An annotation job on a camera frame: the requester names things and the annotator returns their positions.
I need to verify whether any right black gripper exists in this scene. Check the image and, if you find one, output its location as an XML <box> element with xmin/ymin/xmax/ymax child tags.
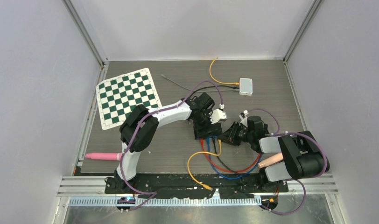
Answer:
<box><xmin>218</xmin><ymin>122</ymin><xmax>254</xmax><ymax>146</ymax></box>

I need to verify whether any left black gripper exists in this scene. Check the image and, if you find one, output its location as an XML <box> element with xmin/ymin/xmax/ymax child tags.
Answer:
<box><xmin>193</xmin><ymin>110</ymin><xmax>218</xmax><ymax>139</ymax></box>

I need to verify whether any black network switch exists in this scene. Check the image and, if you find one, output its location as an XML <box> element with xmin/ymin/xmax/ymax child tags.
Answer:
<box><xmin>194</xmin><ymin>122</ymin><xmax>224</xmax><ymax>140</ymax></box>

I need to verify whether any black ethernet cable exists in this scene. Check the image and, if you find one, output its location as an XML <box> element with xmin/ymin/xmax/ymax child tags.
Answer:
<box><xmin>211</xmin><ymin>138</ymin><xmax>239</xmax><ymax>176</ymax></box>

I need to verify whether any blue ethernet cable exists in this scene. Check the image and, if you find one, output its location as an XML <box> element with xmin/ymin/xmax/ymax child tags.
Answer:
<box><xmin>205</xmin><ymin>137</ymin><xmax>264</xmax><ymax>180</ymax></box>

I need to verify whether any yellow ethernet cable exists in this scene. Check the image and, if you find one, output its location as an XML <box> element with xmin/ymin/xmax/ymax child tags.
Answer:
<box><xmin>187</xmin><ymin>139</ymin><xmax>223</xmax><ymax>191</ymax></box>

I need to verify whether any green white chessboard mat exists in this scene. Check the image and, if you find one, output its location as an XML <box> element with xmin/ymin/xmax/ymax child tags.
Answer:
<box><xmin>96</xmin><ymin>68</ymin><xmax>162</xmax><ymax>130</ymax></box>

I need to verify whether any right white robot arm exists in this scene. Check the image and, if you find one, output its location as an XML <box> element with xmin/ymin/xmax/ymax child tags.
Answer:
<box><xmin>219</xmin><ymin>111</ymin><xmax>330</xmax><ymax>192</ymax></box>

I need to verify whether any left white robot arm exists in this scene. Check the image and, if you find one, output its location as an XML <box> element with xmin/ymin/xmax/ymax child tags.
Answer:
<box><xmin>114</xmin><ymin>93</ymin><xmax>227</xmax><ymax>193</ymax></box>

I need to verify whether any white router box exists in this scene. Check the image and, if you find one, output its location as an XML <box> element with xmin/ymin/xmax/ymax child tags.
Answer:
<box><xmin>239</xmin><ymin>78</ymin><xmax>253</xmax><ymax>96</ymax></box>

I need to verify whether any beige cylinder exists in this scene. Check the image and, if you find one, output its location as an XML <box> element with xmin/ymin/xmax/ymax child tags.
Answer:
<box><xmin>258</xmin><ymin>153</ymin><xmax>283</xmax><ymax>169</ymax></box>

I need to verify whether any pink cylinder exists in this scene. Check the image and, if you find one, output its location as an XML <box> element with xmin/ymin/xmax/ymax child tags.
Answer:
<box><xmin>84</xmin><ymin>153</ymin><xmax>122</xmax><ymax>161</ymax></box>

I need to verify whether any red ethernet cable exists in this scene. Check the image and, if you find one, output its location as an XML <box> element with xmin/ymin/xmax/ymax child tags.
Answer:
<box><xmin>200</xmin><ymin>138</ymin><xmax>262</xmax><ymax>175</ymax></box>

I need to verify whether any grey thin cable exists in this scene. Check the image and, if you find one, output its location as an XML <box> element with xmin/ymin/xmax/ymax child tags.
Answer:
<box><xmin>161</xmin><ymin>74</ymin><xmax>239</xmax><ymax>93</ymax></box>

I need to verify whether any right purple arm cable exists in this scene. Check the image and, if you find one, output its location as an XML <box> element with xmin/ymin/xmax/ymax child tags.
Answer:
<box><xmin>248</xmin><ymin>108</ymin><xmax>329</xmax><ymax>217</ymax></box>

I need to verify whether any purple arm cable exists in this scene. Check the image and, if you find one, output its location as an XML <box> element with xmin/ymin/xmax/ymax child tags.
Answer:
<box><xmin>248</xmin><ymin>108</ymin><xmax>329</xmax><ymax>217</ymax></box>
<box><xmin>119</xmin><ymin>80</ymin><xmax>225</xmax><ymax>212</ymax></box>

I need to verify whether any black cable to router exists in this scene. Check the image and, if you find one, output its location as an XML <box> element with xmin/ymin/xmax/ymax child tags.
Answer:
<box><xmin>187</xmin><ymin>85</ymin><xmax>239</xmax><ymax>100</ymax></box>

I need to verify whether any yellow cable to router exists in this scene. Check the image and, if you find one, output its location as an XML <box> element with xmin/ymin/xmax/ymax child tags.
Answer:
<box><xmin>209</xmin><ymin>56</ymin><xmax>240</xmax><ymax>85</ymax></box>

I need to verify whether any slotted cable duct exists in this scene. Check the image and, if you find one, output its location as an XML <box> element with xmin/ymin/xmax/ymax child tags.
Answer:
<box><xmin>69</xmin><ymin>196</ymin><xmax>261</xmax><ymax>207</ymax></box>

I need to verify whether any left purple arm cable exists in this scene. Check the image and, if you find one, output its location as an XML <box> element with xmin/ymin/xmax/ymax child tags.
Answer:
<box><xmin>119</xmin><ymin>80</ymin><xmax>225</xmax><ymax>212</ymax></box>

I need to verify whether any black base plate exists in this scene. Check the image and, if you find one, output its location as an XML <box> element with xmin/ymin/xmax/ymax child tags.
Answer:
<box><xmin>104</xmin><ymin>173</ymin><xmax>288</xmax><ymax>199</ymax></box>

